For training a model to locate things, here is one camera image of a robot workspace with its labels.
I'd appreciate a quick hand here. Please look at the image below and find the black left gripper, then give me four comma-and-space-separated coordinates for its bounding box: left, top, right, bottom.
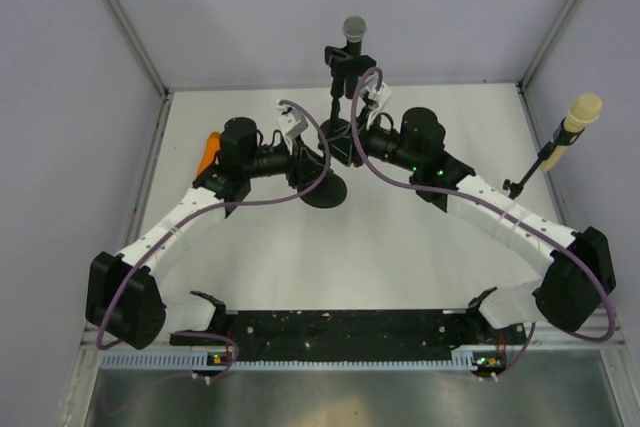
243, 135, 333, 189

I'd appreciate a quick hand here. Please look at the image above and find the black microphone stand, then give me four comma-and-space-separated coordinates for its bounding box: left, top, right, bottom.
317, 44, 361, 153
300, 169, 348, 209
503, 125, 584, 200

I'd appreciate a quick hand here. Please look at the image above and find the black microphone silver grille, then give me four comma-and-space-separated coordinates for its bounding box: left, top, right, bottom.
342, 15, 369, 93

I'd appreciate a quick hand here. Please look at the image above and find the orange microphone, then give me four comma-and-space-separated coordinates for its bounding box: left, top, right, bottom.
193, 131, 221, 186

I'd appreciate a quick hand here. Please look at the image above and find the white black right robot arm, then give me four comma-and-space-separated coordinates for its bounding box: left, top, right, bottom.
325, 49, 616, 343

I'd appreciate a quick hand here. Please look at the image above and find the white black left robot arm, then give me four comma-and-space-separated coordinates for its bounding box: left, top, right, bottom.
85, 112, 331, 350

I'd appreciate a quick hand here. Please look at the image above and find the beige microphone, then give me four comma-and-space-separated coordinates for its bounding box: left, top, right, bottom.
539, 93, 602, 172

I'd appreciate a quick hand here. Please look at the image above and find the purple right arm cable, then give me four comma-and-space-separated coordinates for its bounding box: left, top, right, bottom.
350, 66, 617, 383

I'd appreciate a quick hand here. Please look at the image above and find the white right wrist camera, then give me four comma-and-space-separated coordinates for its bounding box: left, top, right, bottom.
360, 81, 391, 129

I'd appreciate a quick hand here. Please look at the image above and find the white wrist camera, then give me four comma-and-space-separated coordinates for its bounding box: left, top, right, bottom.
276, 105, 308, 140
360, 81, 391, 129

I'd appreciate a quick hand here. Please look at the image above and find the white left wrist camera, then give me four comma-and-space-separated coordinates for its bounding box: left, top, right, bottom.
276, 105, 308, 140

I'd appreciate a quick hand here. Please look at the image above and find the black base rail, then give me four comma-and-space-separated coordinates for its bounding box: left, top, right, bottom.
169, 309, 531, 363

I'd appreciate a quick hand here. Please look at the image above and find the aluminium frame post left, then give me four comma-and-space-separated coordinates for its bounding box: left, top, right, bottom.
74, 0, 174, 101

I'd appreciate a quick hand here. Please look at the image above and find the aluminium frame post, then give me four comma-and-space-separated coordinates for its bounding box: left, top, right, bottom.
517, 0, 584, 93
74, 0, 174, 101

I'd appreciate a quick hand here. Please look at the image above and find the grey slotted cable duct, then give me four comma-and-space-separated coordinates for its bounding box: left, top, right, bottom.
100, 350, 505, 375

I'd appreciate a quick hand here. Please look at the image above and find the aluminium frame post right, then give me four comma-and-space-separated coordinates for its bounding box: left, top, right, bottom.
517, 0, 584, 93

